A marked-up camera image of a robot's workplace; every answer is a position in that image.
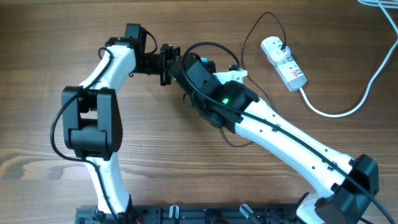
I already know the white power strip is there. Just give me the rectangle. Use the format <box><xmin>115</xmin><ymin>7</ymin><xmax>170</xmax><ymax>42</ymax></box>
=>
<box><xmin>261</xmin><ymin>36</ymin><xmax>307</xmax><ymax>91</ymax></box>

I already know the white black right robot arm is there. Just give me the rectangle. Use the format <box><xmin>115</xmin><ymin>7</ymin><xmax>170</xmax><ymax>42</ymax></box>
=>
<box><xmin>169</xmin><ymin>47</ymin><xmax>392</xmax><ymax>223</ymax></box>

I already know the white power strip cord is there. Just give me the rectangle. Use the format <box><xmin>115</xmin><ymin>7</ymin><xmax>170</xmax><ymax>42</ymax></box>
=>
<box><xmin>298</xmin><ymin>0</ymin><xmax>398</xmax><ymax>118</ymax></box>

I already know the white USB charger plug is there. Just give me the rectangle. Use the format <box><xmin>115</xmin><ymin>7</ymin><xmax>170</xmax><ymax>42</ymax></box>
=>
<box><xmin>269</xmin><ymin>47</ymin><xmax>291</xmax><ymax>64</ymax></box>

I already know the black USB charging cable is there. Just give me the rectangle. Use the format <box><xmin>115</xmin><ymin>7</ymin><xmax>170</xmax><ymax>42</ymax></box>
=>
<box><xmin>219</xmin><ymin>11</ymin><xmax>287</xmax><ymax>148</ymax></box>

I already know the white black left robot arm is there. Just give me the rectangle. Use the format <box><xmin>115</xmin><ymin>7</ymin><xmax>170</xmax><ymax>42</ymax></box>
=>
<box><xmin>50</xmin><ymin>24</ymin><xmax>180</xmax><ymax>223</ymax></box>

